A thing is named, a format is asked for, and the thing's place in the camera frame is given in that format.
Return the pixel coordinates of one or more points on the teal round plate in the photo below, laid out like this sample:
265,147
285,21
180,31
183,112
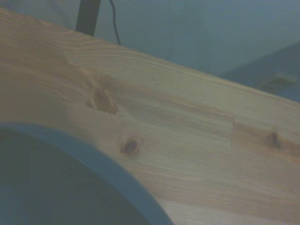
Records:
58,182

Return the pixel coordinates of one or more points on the black tripod stand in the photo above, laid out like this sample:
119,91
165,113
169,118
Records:
87,16
115,25

